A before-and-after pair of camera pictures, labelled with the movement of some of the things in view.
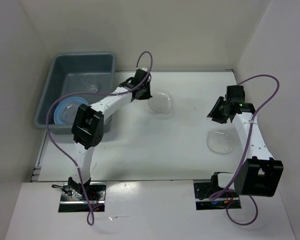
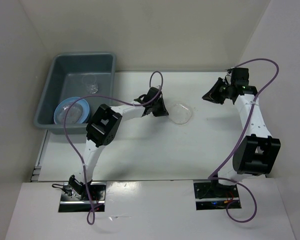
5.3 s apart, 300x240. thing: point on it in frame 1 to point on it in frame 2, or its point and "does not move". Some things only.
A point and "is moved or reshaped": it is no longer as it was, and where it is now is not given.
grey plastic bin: x=76 y=73 does not move
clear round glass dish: x=161 y=102 is moved or reshaped
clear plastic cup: x=90 y=81 does not move
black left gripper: x=147 y=95 to x=162 y=111
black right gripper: x=214 y=113 to x=212 y=95
